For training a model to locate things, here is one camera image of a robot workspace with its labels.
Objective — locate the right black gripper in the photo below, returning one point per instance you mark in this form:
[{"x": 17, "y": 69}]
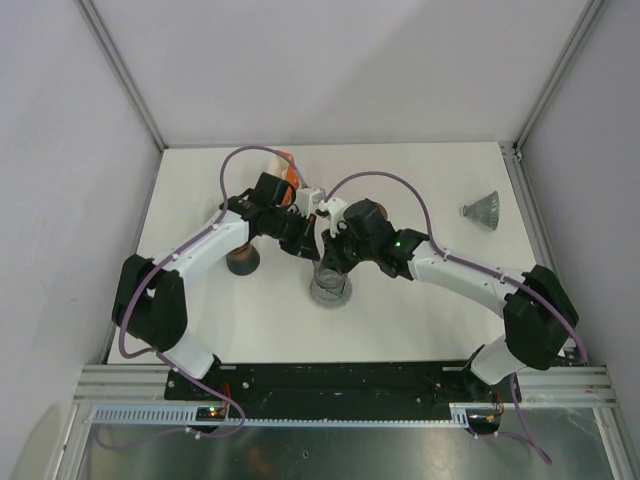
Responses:
[{"x": 332, "y": 257}]

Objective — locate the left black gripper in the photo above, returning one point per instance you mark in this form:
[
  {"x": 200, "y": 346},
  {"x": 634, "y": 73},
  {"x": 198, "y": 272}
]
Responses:
[{"x": 304, "y": 243}]

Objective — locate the clear glass dripper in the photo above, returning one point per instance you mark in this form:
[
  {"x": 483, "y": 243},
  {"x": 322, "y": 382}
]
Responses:
[{"x": 330, "y": 289}]

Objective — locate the orange coffee filter box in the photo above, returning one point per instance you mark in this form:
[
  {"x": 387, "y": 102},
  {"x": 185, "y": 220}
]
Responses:
[{"x": 287, "y": 181}]

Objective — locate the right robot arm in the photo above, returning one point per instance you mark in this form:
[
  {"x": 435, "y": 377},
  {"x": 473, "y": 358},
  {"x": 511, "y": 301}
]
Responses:
[{"x": 537, "y": 314}]

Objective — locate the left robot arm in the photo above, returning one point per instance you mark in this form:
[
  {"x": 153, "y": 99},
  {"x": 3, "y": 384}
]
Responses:
[{"x": 151, "y": 301}]

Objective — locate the clear glass funnel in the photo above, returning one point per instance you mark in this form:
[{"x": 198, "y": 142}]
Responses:
[{"x": 485, "y": 211}]

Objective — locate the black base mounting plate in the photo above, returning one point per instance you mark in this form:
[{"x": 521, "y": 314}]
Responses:
[{"x": 347, "y": 390}]

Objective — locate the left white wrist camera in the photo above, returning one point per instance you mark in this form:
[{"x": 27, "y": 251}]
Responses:
[{"x": 308, "y": 199}]

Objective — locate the grey slotted cable duct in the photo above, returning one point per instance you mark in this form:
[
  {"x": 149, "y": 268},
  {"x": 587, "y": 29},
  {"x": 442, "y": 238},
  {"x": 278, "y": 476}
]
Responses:
[{"x": 209, "y": 416}]

